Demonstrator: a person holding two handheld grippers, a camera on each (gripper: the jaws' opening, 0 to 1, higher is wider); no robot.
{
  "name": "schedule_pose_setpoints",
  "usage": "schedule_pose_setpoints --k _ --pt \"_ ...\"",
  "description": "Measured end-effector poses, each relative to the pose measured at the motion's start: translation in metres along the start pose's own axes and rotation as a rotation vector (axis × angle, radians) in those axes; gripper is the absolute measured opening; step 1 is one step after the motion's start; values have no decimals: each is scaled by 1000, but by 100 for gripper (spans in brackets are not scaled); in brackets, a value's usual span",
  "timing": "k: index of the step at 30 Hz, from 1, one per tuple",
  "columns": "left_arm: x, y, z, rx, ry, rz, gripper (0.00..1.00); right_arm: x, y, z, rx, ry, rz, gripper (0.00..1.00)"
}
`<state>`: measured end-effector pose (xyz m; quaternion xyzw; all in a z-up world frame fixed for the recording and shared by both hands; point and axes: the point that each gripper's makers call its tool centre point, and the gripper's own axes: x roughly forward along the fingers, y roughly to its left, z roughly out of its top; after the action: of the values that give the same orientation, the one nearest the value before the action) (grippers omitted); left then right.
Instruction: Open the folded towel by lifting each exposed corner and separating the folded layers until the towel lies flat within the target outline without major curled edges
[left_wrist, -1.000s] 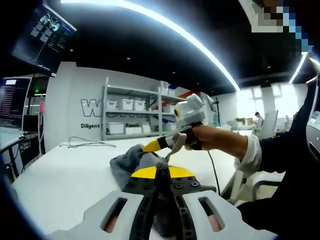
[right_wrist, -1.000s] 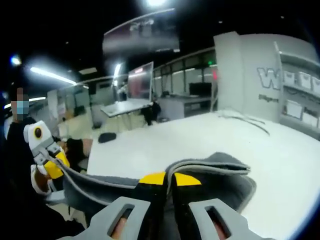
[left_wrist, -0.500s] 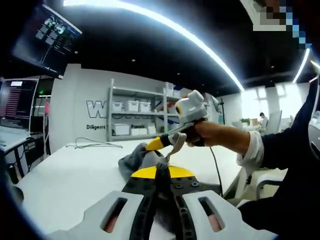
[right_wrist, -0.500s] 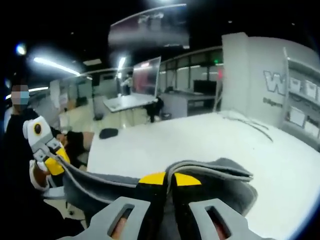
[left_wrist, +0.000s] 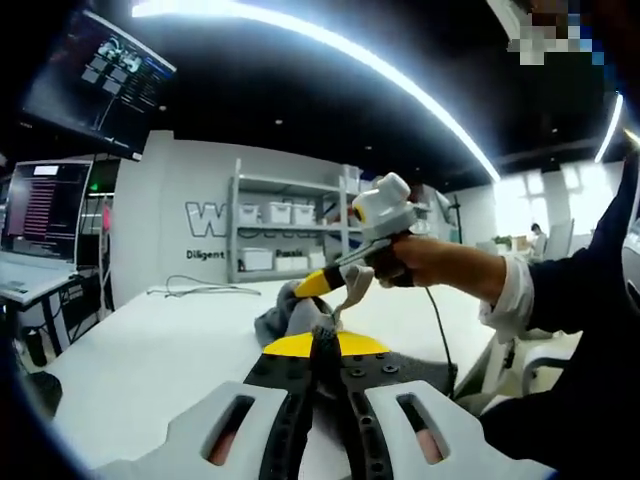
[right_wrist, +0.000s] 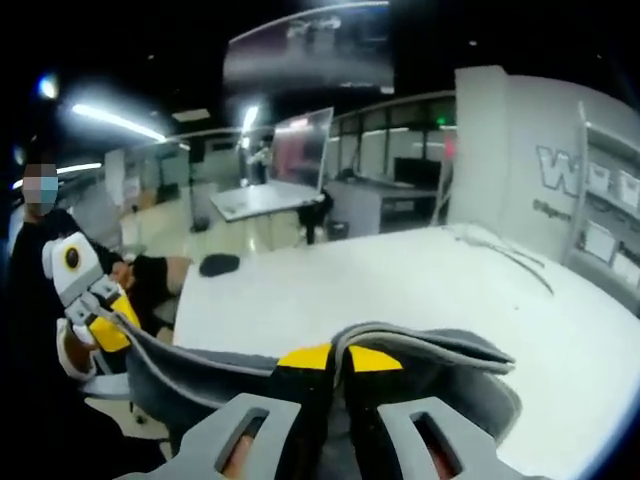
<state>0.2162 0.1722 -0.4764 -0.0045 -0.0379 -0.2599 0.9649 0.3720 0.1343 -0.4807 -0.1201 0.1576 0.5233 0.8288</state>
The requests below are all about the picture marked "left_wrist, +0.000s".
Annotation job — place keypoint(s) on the grey towel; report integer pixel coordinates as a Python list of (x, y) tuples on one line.
[(280, 320)]

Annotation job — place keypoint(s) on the person's right hand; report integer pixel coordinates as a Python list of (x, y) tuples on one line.
[(450, 267)]

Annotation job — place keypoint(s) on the grey metal shelving unit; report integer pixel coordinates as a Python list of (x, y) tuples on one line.
[(340, 200)]

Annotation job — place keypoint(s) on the black pole stand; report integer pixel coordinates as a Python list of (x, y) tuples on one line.
[(455, 220)]

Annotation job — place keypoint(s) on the white office chair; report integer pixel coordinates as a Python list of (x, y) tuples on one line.
[(545, 365)]

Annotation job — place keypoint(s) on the potted plant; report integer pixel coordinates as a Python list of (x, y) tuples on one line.
[(502, 240)]

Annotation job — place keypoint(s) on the person's dark clothed torso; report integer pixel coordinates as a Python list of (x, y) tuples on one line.
[(575, 400)]

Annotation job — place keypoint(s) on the long ceiling light strip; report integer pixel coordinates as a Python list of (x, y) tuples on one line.
[(380, 65)]

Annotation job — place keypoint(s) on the black waste bin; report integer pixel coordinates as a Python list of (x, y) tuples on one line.
[(36, 347)]

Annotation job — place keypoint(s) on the pink tag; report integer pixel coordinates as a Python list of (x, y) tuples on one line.
[(107, 217)]

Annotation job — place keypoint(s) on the small black monitor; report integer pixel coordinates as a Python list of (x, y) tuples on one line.
[(90, 249)]

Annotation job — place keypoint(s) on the ceiling air vent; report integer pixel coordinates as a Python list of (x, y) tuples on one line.
[(501, 7)]

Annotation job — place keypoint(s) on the short ceiling light strip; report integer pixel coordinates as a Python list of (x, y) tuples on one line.
[(611, 125)]

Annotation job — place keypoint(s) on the white side desk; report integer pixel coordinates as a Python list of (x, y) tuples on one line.
[(30, 290)]

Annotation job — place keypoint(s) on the silver framed desk monitor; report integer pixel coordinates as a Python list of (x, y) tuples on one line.
[(45, 215)]

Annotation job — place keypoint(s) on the large hanging monitor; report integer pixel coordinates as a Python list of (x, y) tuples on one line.
[(100, 80)]

